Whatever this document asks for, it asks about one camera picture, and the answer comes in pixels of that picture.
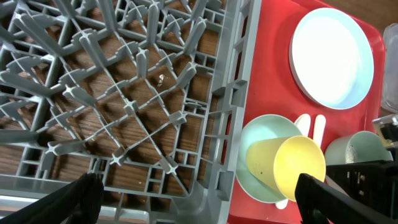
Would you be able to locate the white plastic spoon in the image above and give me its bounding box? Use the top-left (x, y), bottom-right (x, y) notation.
top-left (275, 113), bottom-right (311, 210)

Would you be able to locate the light blue plate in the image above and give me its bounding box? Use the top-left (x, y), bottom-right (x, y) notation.
top-left (289, 7), bottom-right (374, 110)

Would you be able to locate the grey dishwasher rack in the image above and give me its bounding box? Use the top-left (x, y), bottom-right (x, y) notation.
top-left (1, 1), bottom-right (261, 223)

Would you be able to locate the red plastic tray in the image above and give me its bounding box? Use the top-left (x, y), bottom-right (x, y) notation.
top-left (226, 0), bottom-right (386, 224)

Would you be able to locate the white plastic fork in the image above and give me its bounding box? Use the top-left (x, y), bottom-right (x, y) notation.
top-left (313, 114), bottom-right (326, 147)

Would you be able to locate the clear plastic bin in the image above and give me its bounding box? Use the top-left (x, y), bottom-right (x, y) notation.
top-left (381, 23), bottom-right (397, 113)

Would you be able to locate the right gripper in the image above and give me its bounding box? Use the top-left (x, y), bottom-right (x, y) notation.
top-left (326, 160), bottom-right (397, 218)

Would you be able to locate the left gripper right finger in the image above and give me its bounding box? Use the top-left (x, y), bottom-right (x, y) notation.
top-left (295, 173), bottom-right (397, 224)

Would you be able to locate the green bowl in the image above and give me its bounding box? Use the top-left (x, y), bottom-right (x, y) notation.
top-left (325, 131), bottom-right (393, 166)

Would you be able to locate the light blue saucer bowl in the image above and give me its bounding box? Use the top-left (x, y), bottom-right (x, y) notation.
top-left (236, 114), bottom-right (302, 203)

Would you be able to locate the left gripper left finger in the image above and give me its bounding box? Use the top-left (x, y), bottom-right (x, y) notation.
top-left (1, 173), bottom-right (104, 224)

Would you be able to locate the yellow plastic cup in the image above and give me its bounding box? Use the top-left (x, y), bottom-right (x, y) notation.
top-left (246, 136), bottom-right (326, 202)

